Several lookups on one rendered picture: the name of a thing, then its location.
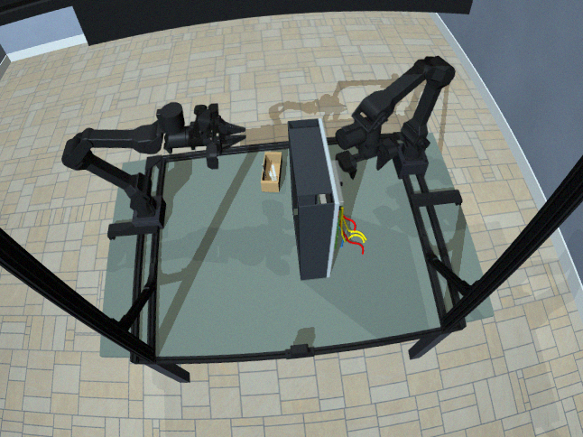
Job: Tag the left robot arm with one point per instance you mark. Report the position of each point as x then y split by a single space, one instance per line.
144 139

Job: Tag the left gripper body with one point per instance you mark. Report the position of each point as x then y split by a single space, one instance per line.
212 146

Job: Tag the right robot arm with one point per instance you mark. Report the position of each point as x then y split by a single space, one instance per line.
379 105

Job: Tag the open tan cardboard box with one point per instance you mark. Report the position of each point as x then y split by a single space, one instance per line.
271 158

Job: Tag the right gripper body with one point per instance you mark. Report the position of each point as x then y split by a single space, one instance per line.
366 150

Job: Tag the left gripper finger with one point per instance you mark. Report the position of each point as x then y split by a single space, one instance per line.
226 128
228 140

